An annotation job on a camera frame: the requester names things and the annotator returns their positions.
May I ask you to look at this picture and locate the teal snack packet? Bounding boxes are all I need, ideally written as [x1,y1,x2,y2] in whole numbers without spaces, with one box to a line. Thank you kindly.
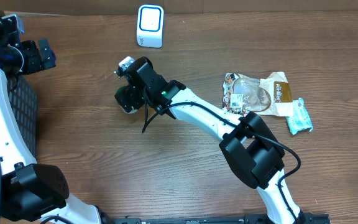
[286,98,313,135]

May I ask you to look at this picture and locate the grey plastic mesh basket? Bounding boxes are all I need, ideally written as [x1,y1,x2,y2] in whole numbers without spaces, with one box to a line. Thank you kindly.
[7,76,39,157]

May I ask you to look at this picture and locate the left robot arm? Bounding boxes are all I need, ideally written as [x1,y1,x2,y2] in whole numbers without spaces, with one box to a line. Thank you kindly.
[0,14,110,223]

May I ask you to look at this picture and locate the beige brown snack pouch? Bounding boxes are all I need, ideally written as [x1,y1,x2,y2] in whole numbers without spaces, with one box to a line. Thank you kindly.
[223,72,293,117]

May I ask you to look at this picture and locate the white barcode scanner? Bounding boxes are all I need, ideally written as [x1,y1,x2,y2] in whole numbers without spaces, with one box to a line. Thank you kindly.
[136,4,165,49]

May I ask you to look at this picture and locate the green lid jar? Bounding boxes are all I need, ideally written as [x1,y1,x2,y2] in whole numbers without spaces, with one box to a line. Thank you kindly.
[114,85,142,114]

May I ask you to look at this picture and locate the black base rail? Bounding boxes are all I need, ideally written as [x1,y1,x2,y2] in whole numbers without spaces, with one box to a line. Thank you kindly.
[111,213,331,224]

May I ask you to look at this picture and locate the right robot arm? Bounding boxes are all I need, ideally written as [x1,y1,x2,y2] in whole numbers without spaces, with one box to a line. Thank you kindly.
[114,57,303,223]

